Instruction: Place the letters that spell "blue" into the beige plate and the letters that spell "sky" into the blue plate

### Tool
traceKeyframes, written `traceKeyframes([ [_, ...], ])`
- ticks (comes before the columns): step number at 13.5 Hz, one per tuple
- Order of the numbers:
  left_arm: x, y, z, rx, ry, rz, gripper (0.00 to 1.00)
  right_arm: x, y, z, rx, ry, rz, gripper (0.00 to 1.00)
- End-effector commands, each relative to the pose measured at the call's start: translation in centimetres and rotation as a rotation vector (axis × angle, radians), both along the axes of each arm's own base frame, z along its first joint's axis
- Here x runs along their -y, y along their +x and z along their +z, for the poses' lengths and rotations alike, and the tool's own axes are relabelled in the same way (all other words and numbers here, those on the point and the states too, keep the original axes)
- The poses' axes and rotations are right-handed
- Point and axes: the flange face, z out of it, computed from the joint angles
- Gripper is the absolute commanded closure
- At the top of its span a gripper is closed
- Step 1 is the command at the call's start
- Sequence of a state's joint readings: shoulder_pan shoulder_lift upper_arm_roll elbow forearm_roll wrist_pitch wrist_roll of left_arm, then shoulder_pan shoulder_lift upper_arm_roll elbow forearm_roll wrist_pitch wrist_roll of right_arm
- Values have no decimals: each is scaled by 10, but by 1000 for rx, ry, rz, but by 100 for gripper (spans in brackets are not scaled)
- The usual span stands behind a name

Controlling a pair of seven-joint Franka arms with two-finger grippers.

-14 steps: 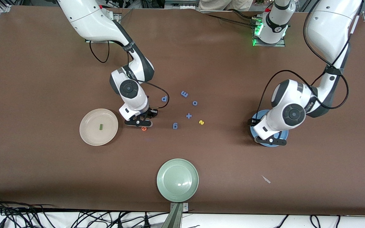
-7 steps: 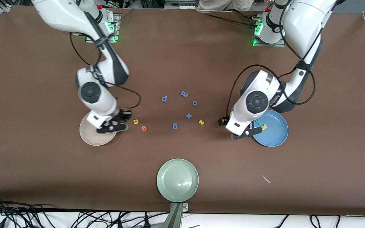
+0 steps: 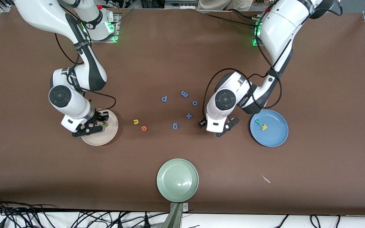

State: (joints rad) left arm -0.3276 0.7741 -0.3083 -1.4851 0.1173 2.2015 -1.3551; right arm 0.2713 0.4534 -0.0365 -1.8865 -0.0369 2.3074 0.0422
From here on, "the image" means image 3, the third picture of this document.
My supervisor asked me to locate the beige plate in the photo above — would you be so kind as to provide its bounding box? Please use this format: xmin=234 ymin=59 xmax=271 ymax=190
xmin=80 ymin=109 xmax=119 ymax=146

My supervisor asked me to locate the brown table cover sheet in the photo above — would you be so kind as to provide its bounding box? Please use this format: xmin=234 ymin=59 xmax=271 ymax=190
xmin=0 ymin=6 xmax=365 ymax=216

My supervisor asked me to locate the green plate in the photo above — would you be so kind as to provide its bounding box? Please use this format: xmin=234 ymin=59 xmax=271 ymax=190
xmin=157 ymin=158 xmax=199 ymax=203

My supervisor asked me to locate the blue plate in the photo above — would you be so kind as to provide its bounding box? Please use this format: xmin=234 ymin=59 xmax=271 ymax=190
xmin=250 ymin=110 xmax=289 ymax=147

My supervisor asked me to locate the person in beige trousers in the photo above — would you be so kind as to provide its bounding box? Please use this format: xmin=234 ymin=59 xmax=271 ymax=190
xmin=198 ymin=0 xmax=254 ymax=11

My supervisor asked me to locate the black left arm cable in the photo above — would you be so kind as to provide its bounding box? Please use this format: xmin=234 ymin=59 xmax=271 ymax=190
xmin=203 ymin=8 xmax=283 ymax=118

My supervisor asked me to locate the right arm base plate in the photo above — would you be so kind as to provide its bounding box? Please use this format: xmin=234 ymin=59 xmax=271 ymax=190
xmin=108 ymin=13 xmax=119 ymax=43

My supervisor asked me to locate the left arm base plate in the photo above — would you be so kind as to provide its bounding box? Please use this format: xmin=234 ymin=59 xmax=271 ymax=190
xmin=251 ymin=16 xmax=264 ymax=47

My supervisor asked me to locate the grey metal camera post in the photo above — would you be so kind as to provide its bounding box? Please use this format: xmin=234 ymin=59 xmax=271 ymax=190
xmin=162 ymin=203 xmax=189 ymax=228

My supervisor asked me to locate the thin black table cable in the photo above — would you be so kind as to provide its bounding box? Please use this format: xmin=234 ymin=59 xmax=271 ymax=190
xmin=202 ymin=9 xmax=256 ymax=26

